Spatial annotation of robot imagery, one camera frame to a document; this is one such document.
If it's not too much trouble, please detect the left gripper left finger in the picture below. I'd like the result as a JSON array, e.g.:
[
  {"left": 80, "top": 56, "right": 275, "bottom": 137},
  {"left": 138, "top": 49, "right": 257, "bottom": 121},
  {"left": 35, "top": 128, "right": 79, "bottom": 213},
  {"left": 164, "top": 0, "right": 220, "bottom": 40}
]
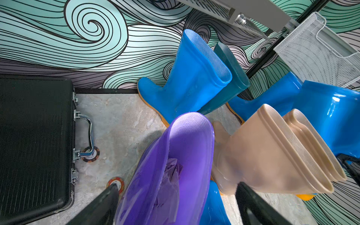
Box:
[{"left": 67, "top": 184, "right": 119, "bottom": 225}]

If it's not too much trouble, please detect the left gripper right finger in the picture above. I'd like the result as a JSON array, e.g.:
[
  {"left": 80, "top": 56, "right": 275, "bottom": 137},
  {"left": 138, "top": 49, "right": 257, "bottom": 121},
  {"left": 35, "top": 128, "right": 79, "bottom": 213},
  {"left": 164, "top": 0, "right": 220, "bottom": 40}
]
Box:
[{"left": 235, "top": 182, "right": 290, "bottom": 225}]

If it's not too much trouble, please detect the beige rain boot large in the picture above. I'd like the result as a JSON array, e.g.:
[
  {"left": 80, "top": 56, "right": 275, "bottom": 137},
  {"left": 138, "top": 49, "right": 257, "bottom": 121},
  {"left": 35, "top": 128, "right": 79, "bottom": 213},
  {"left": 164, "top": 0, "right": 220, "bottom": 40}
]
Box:
[{"left": 211, "top": 104, "right": 334, "bottom": 195}]

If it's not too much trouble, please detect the purple rain boot back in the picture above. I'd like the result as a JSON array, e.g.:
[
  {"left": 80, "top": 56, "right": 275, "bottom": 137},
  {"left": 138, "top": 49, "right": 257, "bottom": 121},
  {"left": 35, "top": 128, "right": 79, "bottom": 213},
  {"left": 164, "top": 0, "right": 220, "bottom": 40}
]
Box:
[{"left": 115, "top": 112, "right": 214, "bottom": 225}]

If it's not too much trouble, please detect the blue rain boot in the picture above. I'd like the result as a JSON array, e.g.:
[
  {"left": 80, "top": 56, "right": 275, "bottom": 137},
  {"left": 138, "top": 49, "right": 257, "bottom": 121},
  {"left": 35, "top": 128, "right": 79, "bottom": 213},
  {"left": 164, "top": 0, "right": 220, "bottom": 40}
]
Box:
[
  {"left": 293, "top": 80, "right": 360, "bottom": 158},
  {"left": 226, "top": 72, "right": 303, "bottom": 123}
]

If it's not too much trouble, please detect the red poker chip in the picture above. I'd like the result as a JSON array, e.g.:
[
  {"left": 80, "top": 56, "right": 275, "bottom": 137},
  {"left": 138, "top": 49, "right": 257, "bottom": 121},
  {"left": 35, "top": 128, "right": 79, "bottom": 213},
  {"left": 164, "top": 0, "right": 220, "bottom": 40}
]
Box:
[
  {"left": 106, "top": 176, "right": 125, "bottom": 195},
  {"left": 82, "top": 146, "right": 100, "bottom": 163}
]

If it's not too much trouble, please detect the light blue boot front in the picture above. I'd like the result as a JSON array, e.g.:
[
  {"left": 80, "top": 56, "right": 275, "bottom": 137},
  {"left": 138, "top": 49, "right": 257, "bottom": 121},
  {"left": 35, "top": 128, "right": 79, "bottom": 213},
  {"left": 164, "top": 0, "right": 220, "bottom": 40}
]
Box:
[{"left": 199, "top": 181, "right": 231, "bottom": 225}]

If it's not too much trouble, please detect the light blue boot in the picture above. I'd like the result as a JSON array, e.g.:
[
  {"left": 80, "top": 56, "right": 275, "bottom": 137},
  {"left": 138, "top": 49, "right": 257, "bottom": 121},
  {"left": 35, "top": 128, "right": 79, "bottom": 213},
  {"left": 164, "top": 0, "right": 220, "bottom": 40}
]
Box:
[
  {"left": 137, "top": 29, "right": 233, "bottom": 127},
  {"left": 199, "top": 181, "right": 231, "bottom": 225}
]

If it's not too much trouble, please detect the black hard case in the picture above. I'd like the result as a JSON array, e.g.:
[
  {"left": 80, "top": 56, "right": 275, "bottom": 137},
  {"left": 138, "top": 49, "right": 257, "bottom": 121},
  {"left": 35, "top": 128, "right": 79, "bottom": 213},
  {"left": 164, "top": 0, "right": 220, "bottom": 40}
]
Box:
[{"left": 1, "top": 75, "right": 77, "bottom": 225}]

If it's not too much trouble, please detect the dark teal boot back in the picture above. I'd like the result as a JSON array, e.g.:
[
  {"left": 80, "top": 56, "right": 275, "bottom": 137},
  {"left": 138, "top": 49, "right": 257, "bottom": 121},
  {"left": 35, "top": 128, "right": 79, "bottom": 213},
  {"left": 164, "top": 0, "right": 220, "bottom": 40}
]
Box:
[{"left": 198, "top": 42, "right": 251, "bottom": 116}]

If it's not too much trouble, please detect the light blue boot back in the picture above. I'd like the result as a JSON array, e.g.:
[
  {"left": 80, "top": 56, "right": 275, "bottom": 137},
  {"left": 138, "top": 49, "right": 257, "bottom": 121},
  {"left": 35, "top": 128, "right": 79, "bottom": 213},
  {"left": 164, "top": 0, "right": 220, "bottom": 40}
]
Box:
[{"left": 137, "top": 29, "right": 233, "bottom": 127}]

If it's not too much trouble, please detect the white mesh wire basket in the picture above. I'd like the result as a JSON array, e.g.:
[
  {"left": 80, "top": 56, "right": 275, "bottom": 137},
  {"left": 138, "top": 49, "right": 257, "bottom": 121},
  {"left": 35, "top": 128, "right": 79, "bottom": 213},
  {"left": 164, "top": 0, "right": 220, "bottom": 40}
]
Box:
[{"left": 274, "top": 12, "right": 360, "bottom": 88}]

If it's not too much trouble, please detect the aluminium rail right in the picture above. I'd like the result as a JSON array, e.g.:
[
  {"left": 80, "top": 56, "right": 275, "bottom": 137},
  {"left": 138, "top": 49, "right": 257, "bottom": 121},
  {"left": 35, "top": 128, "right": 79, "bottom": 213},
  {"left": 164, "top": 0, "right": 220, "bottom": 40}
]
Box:
[{"left": 316, "top": 26, "right": 359, "bottom": 58}]

